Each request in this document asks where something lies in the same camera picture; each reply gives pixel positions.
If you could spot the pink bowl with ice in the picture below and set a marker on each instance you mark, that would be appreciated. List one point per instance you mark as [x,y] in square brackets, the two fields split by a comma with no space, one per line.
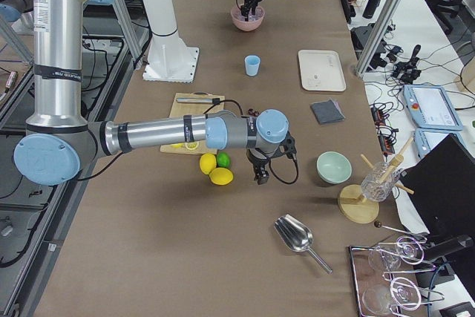
[240,22]

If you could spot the blue teach pendant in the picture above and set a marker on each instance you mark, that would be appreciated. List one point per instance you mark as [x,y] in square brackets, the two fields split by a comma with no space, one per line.
[430,107]
[427,139]

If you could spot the lemon half slice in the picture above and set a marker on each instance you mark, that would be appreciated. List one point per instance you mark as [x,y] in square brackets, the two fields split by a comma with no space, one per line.
[192,146]

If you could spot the black handled metal knife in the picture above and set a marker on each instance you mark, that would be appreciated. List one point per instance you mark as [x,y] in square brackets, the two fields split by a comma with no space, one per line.
[204,101]

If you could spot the wire wine glass rack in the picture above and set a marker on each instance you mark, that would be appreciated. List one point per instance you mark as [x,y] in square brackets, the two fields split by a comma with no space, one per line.
[384,277]

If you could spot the dark red cherries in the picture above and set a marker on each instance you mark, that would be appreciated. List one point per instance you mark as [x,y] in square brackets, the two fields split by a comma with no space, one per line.
[252,112]

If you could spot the green lime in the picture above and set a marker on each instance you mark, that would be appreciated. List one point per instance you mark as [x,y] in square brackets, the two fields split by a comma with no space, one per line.
[223,160]

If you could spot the black monitor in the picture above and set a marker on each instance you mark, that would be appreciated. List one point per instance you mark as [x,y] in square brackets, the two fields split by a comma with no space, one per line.
[443,184]

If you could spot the wooden cutting board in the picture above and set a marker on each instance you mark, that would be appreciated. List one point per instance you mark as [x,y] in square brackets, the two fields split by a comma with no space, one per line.
[180,109]

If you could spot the metal ice scoop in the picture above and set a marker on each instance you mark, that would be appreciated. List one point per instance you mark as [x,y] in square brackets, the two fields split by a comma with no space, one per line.
[298,237]

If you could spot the beige plastic tray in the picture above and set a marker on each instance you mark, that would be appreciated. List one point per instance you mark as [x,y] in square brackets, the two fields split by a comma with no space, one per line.
[321,70]

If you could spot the yellow lemon front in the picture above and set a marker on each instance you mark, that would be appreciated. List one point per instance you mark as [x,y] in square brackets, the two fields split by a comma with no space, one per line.
[221,176]

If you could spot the light blue plastic cup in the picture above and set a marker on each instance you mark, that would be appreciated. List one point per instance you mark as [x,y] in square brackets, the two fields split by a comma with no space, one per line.
[252,64]

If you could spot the yellow lemon near lime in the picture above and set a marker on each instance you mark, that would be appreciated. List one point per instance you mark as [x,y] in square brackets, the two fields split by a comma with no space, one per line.
[207,163]

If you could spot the aluminium frame post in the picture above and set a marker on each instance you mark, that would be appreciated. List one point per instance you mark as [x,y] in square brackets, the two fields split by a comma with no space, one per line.
[376,35]

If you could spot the grey folded cloth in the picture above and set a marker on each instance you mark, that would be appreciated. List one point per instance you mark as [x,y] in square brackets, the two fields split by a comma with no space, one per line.
[327,112]

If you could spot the clear textured glass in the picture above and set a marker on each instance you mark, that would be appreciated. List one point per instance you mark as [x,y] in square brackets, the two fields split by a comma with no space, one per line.
[374,188]

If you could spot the wooden cup tree stand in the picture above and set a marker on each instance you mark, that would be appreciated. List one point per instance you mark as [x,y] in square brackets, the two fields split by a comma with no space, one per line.
[352,202]

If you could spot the mint green bowl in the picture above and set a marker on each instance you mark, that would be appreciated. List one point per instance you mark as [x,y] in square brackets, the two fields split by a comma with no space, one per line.
[333,167]

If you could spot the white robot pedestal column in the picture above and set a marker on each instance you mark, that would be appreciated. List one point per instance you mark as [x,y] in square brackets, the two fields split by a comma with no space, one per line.
[169,58]

